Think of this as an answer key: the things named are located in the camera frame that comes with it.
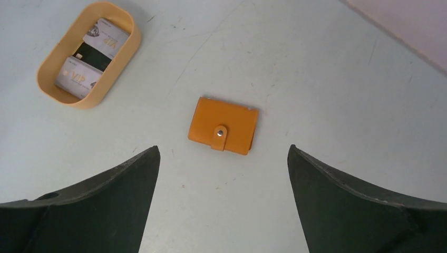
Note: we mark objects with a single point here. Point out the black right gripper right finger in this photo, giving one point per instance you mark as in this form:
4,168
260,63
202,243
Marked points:
342,213

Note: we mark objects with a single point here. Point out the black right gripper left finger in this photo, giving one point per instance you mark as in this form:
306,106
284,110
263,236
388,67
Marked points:
105,213

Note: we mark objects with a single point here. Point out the orange leather card holder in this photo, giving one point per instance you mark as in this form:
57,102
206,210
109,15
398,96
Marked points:
223,126

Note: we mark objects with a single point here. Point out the beige oval plastic tray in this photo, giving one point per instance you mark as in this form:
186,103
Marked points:
69,43

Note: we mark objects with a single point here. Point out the silver VIP card lower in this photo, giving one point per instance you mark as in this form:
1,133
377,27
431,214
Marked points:
77,77

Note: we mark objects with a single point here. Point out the silver vip card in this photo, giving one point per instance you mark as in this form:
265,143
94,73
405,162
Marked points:
105,37
77,77

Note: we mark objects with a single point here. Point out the silver VIP card upper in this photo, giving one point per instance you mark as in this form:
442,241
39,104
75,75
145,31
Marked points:
105,37

